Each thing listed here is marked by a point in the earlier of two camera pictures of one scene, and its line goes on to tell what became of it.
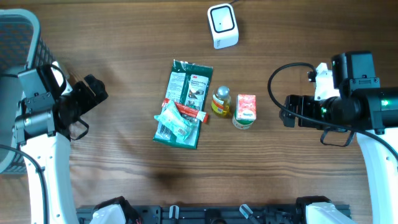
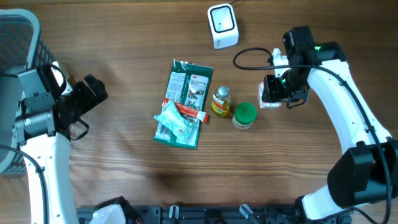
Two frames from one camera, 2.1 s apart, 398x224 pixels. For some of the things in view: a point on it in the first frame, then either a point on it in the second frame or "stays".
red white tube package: (201, 116) stays
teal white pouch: (172, 118) stays
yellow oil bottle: (221, 102) stays
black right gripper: (305, 103) -> (272, 95)
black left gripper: (81, 88) stays
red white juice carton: (246, 106) -> (263, 104)
